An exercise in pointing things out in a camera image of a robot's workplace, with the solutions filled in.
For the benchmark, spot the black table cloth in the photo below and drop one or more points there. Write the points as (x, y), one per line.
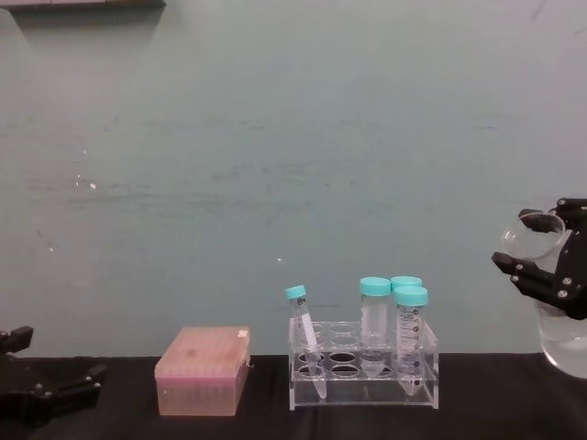
(481, 403)

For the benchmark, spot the small teal-capped conical tube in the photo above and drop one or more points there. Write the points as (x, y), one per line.
(305, 325)

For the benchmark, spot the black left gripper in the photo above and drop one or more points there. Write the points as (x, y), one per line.
(16, 394)

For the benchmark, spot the large teal-capped conical tube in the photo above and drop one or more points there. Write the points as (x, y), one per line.
(409, 334)
(373, 321)
(406, 280)

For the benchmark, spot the clear acrylic tube rack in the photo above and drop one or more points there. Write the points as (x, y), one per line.
(367, 396)

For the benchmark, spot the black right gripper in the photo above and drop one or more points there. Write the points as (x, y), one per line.
(579, 266)

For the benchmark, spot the pink pipette tip box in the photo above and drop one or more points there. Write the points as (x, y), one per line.
(202, 366)

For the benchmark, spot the clear glass round flask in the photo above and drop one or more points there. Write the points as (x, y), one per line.
(566, 348)

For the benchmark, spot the dark wall shelf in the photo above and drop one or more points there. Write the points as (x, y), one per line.
(82, 4)

